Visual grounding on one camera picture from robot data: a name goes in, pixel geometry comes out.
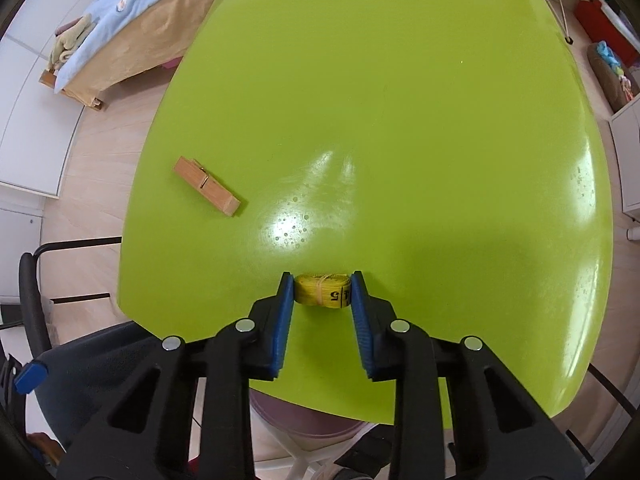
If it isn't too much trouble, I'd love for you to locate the yellow tape measure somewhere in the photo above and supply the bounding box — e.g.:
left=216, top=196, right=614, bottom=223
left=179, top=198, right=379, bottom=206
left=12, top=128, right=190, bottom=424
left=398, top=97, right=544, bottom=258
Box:
left=294, top=273, right=352, bottom=309

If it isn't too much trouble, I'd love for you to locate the black office chair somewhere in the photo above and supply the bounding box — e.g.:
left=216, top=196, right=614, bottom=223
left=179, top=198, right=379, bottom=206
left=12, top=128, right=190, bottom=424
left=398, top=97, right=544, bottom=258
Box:
left=0, top=236, right=123, bottom=358

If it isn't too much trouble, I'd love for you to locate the folded yellow cloth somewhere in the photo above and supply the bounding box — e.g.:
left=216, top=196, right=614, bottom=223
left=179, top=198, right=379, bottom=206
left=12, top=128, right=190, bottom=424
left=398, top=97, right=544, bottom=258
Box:
left=50, top=14, right=96, bottom=74

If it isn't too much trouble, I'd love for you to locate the person's left leg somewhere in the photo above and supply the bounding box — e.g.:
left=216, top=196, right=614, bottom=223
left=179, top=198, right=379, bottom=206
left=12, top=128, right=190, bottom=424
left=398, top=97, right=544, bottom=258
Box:
left=37, top=320, right=167, bottom=461

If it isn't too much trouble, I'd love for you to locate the light blue printed blanket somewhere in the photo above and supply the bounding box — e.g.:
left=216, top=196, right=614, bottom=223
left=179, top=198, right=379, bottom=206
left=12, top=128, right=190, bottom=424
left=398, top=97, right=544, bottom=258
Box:
left=54, top=0, right=227, bottom=94

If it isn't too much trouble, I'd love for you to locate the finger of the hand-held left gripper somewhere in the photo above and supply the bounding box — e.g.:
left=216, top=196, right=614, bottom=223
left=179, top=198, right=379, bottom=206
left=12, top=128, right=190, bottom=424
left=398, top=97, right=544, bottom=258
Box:
left=2, top=355, right=49, bottom=396

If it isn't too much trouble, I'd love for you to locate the wooden clothespin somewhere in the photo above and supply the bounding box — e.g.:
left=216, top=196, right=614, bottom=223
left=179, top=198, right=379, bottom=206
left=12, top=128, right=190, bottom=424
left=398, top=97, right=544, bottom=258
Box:
left=174, top=156, right=242, bottom=218

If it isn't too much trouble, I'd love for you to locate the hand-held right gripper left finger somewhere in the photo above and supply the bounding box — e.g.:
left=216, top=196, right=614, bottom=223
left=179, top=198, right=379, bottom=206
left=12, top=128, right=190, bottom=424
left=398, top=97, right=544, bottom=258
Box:
left=57, top=272, right=294, bottom=480

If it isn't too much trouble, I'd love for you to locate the white drawer cabinet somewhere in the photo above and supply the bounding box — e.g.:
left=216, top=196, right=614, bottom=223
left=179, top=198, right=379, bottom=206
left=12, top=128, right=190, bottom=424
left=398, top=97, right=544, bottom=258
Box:
left=610, top=105, right=640, bottom=222

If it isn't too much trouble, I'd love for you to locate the red box white lid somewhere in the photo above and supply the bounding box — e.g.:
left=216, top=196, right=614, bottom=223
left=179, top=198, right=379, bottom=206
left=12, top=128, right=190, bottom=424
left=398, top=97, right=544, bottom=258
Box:
left=574, top=0, right=640, bottom=57

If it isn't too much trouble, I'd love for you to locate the wooden bed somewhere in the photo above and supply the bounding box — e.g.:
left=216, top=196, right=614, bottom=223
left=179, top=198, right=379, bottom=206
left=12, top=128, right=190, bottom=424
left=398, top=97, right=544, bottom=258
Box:
left=39, top=0, right=544, bottom=112

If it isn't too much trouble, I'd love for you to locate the white wardrobe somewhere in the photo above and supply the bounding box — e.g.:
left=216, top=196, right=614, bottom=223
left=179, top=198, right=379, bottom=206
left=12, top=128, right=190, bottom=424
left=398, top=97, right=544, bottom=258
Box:
left=0, top=30, right=87, bottom=202

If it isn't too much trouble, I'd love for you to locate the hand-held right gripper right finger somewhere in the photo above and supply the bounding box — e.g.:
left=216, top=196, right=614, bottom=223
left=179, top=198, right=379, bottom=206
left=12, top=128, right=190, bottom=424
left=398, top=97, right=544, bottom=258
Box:
left=350, top=270, right=586, bottom=480

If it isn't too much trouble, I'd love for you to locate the brown basket with items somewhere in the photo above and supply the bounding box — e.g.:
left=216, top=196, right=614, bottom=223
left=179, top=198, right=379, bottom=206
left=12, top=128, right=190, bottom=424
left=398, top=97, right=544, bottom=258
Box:
left=586, top=40, right=640, bottom=112

